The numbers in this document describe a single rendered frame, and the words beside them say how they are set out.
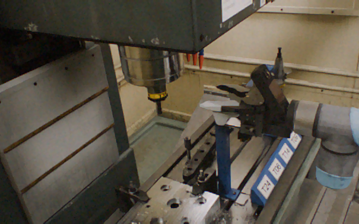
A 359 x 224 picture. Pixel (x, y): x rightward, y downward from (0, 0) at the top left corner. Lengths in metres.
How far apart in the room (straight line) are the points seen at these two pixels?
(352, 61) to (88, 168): 1.24
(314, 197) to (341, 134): 0.85
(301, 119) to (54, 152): 0.86
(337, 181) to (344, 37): 1.02
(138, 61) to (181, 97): 1.46
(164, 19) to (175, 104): 1.67
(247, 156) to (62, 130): 0.74
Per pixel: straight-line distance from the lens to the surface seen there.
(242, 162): 1.52
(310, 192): 1.67
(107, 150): 1.55
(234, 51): 1.99
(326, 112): 0.81
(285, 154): 1.51
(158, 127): 2.40
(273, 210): 1.32
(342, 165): 0.86
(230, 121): 1.18
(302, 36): 1.84
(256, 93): 0.87
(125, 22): 0.77
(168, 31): 0.71
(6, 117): 1.19
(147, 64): 0.85
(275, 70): 1.47
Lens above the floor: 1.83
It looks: 30 degrees down
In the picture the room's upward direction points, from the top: 6 degrees counter-clockwise
